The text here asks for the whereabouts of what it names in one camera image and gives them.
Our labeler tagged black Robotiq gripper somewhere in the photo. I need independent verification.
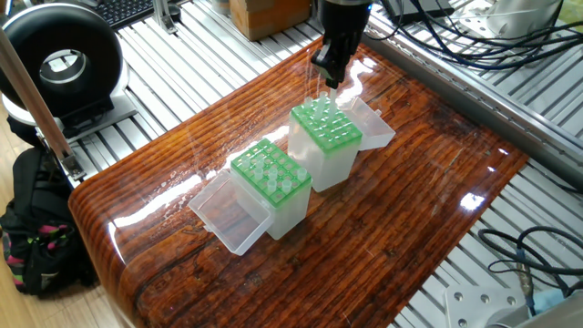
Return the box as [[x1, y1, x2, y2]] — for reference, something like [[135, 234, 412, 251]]
[[310, 0, 373, 90]]

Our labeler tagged clear green-rack pipette tip box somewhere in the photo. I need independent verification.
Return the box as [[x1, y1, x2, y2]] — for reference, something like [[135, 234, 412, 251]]
[[289, 95, 397, 193], [189, 139, 313, 256]]

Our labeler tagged brown cardboard box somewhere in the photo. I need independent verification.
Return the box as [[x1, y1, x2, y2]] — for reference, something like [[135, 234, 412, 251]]
[[228, 0, 315, 43]]

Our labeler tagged black keyboard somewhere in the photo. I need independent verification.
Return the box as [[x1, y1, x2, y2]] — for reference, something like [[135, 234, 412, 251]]
[[91, 0, 158, 26]]

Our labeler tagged brown wooden pole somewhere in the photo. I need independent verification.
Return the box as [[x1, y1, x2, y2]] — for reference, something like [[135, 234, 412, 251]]
[[0, 36, 81, 181]]

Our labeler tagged black backpack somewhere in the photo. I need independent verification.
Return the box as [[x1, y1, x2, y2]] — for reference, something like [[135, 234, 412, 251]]
[[0, 146, 99, 295]]

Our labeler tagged black cable bundle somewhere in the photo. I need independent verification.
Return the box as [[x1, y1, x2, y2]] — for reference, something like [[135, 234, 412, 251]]
[[373, 0, 583, 78]]

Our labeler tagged black cable with connector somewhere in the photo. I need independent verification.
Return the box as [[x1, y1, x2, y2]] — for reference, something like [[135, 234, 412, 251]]
[[478, 228, 583, 294]]

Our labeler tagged silver robot mount plate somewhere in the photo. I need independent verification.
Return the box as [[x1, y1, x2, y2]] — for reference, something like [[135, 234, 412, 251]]
[[445, 287, 547, 328]]

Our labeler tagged black ring light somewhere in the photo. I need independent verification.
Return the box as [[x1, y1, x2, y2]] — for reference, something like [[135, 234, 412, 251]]
[[0, 5, 124, 139]]

